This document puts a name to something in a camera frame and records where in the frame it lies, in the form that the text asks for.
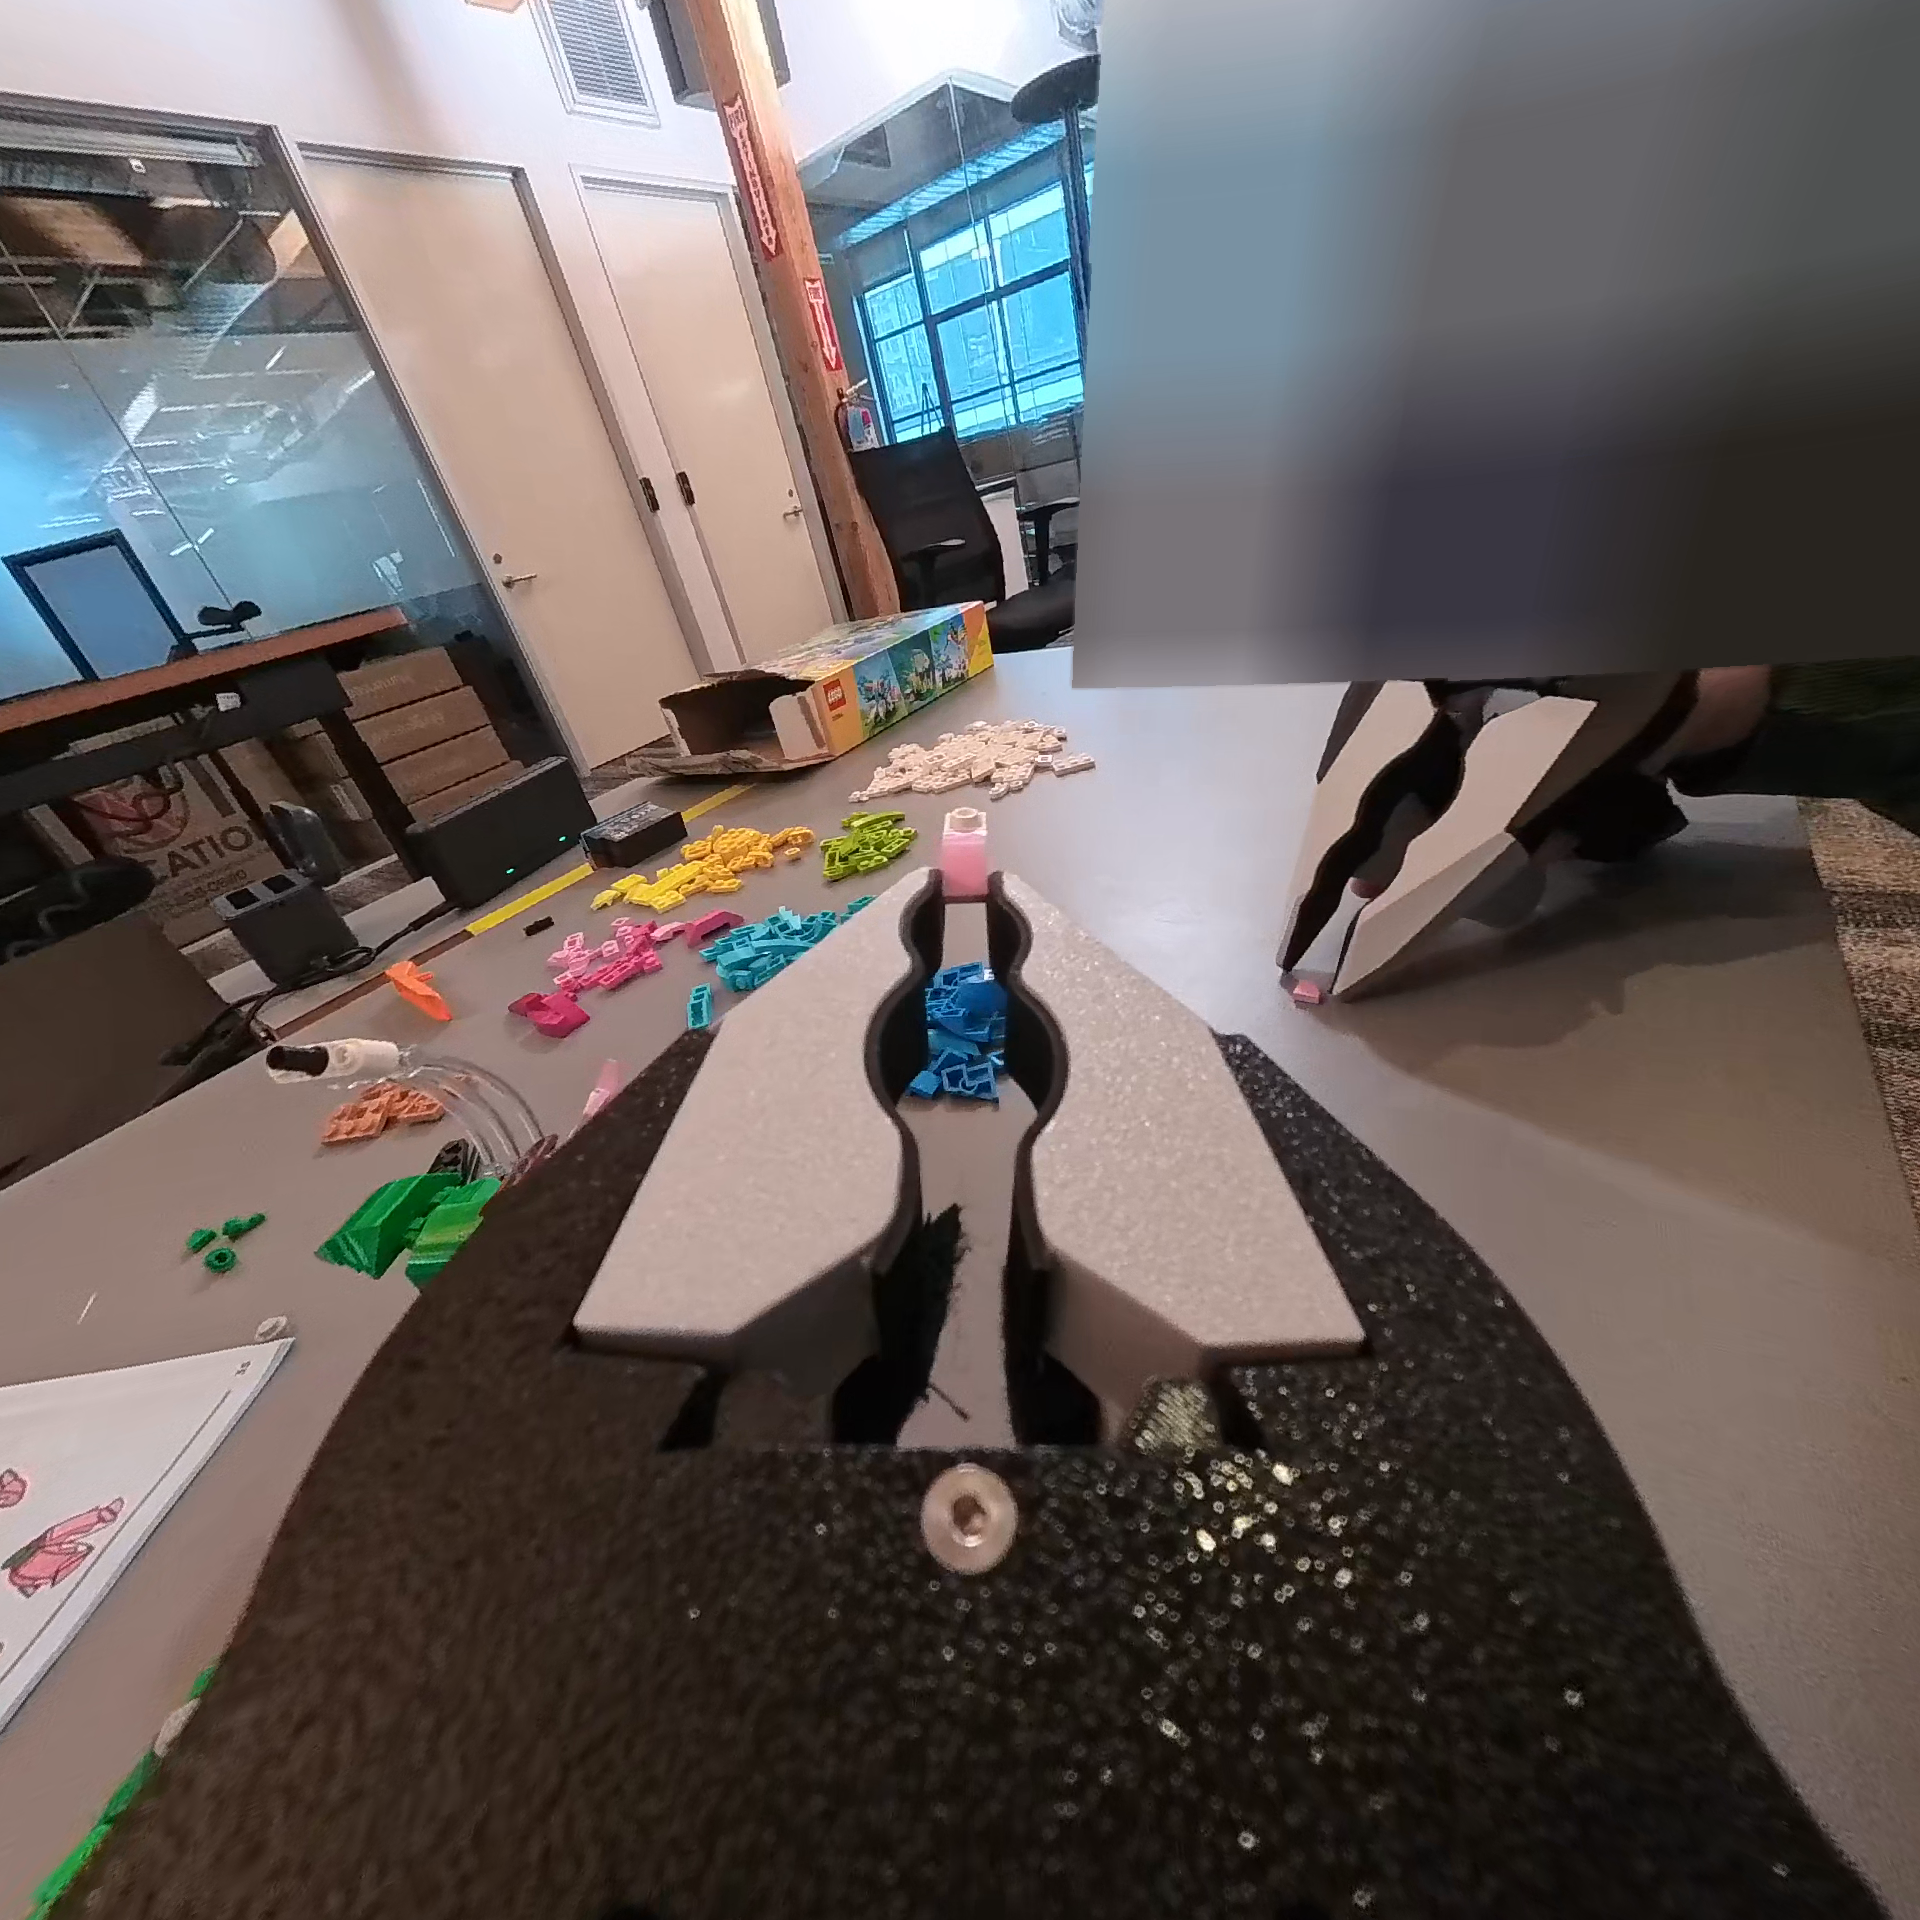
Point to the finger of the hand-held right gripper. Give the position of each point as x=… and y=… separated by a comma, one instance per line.
x=1449, y=885
x=1341, y=781

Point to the black camera battery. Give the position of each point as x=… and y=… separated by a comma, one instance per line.
x=638, y=833

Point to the pile of lime lego pieces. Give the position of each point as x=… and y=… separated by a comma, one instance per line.
x=869, y=843

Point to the long red pillar sign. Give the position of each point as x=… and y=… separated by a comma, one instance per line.
x=746, y=173

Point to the grey battery charging dock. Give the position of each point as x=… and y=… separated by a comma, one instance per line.
x=284, y=918

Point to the short red pillar sign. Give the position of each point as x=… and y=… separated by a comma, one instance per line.
x=819, y=323

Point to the lego instruction booklet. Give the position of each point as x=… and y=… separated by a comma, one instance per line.
x=119, y=1483

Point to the black wall speaker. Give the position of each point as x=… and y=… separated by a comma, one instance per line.
x=722, y=45

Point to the person's right hand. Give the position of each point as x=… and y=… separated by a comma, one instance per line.
x=1729, y=715

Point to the pile of blue lego pieces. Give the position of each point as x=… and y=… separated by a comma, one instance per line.
x=962, y=1035

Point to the large grid window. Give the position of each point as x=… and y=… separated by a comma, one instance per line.
x=974, y=323

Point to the pale pink lego bar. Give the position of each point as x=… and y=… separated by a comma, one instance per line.
x=601, y=1091

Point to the white air vent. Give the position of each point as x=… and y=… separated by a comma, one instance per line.
x=601, y=54

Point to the pile of light orange lego pieces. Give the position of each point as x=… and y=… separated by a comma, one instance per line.
x=382, y=1114

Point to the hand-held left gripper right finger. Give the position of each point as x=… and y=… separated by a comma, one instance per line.
x=1185, y=1171

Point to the black wedge lego plate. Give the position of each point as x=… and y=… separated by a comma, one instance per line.
x=451, y=1158

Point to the pile of white lego pieces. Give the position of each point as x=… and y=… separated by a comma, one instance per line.
x=974, y=757

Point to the brown cardboard box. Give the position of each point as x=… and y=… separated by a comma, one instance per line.
x=431, y=731
x=451, y=782
x=398, y=681

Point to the printed cardboard box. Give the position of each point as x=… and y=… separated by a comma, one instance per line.
x=150, y=839

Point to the white door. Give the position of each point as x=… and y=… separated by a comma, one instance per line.
x=465, y=450
x=706, y=405

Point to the black mesh office chair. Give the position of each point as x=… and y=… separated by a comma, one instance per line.
x=931, y=518

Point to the pile of teal lego pieces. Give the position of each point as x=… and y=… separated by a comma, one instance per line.
x=765, y=945

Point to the glass partition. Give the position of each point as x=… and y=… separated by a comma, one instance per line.
x=181, y=390

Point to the pink lego brick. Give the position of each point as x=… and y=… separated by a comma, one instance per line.
x=966, y=856

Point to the black charger box green light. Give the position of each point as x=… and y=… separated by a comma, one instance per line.
x=495, y=833

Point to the wooden pillar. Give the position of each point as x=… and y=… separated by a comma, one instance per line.
x=797, y=299

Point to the black webcam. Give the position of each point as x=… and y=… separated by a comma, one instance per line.
x=230, y=616

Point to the colourful lego set box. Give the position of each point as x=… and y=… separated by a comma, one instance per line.
x=869, y=681

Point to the white cylindrical plug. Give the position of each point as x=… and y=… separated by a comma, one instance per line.
x=339, y=1058

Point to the pile of yellow lego pieces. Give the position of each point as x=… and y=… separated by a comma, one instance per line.
x=706, y=866

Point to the fire extinguisher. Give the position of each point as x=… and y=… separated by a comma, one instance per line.
x=859, y=422

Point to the wooden standing desk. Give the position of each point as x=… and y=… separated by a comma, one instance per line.
x=196, y=674

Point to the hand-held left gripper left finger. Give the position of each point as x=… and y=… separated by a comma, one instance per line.
x=750, y=1171

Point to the orange brick separator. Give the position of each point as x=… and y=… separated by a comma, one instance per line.
x=417, y=991

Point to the pile of pink lego pieces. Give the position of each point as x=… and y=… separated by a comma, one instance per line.
x=615, y=954

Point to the magenta curved lego piece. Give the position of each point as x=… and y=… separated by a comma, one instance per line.
x=530, y=1005
x=567, y=1019

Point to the dark office chair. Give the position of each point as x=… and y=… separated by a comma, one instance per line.
x=90, y=1019

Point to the bright green lego plate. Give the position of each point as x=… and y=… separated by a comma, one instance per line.
x=90, y=1838

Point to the yellow tape strip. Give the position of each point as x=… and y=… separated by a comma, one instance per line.
x=525, y=902

